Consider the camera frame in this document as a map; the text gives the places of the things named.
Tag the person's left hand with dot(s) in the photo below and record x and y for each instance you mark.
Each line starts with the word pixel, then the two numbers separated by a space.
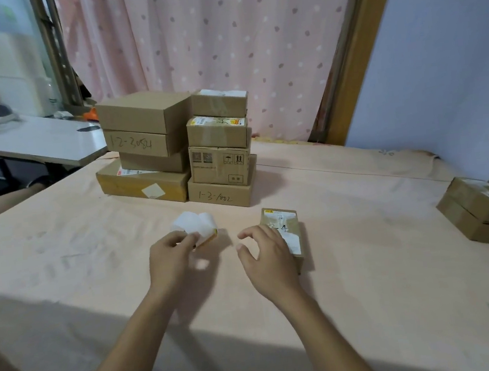
pixel 170 264

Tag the person's right hand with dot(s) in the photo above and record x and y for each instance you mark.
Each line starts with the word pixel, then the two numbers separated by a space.
pixel 271 268

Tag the person's right thumb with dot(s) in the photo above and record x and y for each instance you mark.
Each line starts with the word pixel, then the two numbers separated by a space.
pixel 244 256

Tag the person's left thumb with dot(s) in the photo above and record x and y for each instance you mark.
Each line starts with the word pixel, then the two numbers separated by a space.
pixel 193 242

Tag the white curled label paper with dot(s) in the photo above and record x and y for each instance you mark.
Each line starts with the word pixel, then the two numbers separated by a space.
pixel 196 224

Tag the person's left forearm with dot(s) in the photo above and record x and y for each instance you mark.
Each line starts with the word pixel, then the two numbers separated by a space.
pixel 118 356

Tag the person's right forearm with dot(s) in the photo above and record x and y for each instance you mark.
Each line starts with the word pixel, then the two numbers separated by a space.
pixel 332 340

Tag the small taped cardboard parcel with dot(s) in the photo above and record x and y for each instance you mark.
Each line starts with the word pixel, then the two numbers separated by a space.
pixel 291 230

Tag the pile of brown cardboard boxes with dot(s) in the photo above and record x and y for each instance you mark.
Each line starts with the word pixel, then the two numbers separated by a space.
pixel 166 157

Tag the pale pink tablecloth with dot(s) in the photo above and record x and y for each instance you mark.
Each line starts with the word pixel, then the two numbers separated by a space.
pixel 365 244

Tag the orange object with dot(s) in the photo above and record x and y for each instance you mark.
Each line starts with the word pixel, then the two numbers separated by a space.
pixel 92 114

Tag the white side table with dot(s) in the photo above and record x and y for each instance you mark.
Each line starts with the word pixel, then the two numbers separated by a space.
pixel 32 139

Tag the pink dotted curtain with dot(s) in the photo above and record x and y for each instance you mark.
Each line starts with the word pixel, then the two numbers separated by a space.
pixel 219 40

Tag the grey metal shelf upright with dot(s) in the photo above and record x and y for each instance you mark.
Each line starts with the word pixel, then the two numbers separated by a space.
pixel 55 50

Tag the yellow-labelled cardboard box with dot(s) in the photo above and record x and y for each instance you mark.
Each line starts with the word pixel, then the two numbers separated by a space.
pixel 488 201

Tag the white foam boxes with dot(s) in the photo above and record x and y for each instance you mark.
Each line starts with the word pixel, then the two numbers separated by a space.
pixel 7 69

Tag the brown wooden door frame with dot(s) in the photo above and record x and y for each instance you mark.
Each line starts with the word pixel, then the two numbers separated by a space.
pixel 353 56

